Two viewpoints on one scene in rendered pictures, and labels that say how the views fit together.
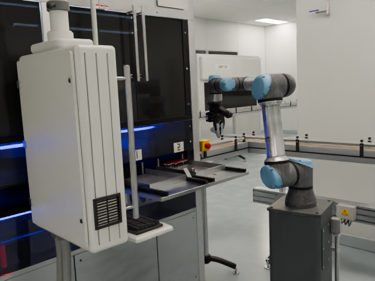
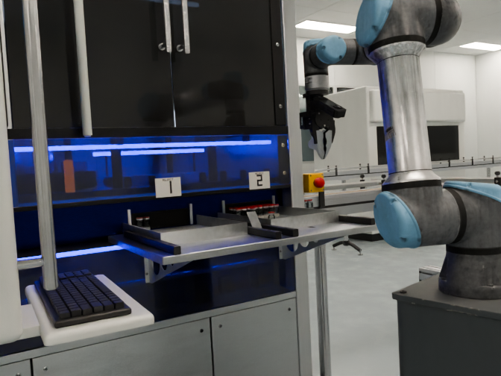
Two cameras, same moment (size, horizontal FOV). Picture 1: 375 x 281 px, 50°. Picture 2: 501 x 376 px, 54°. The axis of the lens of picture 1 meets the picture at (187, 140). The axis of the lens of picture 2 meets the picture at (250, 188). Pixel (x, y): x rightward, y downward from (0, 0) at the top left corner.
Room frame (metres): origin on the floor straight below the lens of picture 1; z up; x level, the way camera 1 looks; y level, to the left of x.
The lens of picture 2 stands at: (0.82, -0.35, 1.08)
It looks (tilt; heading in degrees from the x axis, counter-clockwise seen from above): 3 degrees down; 15
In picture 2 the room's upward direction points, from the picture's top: 3 degrees counter-clockwise
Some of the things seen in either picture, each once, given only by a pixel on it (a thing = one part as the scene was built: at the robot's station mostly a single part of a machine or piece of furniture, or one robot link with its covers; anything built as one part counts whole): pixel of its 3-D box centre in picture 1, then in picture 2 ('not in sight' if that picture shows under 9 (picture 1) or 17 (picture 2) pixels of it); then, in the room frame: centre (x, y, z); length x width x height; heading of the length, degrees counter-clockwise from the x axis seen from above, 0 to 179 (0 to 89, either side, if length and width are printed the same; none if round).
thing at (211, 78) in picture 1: (215, 84); (315, 58); (2.36, -0.18, 1.39); 0.09 x 0.08 x 0.11; 27
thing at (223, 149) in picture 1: (214, 148); (344, 195); (2.99, -0.20, 0.92); 0.69 x 0.16 x 0.16; 136
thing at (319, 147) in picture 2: (214, 130); (314, 145); (2.35, -0.16, 1.13); 0.06 x 0.03 x 0.09; 46
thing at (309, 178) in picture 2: (202, 145); (311, 182); (2.69, -0.10, 1.00); 0.08 x 0.07 x 0.07; 46
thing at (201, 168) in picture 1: (190, 168); (275, 216); (2.42, -0.01, 0.90); 0.34 x 0.26 x 0.04; 46
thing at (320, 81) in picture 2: (215, 98); (315, 84); (2.36, -0.17, 1.32); 0.08 x 0.08 x 0.05
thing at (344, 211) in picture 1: (346, 211); not in sight; (2.65, -1.05, 0.50); 0.12 x 0.05 x 0.09; 46
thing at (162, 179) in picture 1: (147, 178); (181, 228); (2.18, 0.23, 0.90); 0.34 x 0.26 x 0.04; 46
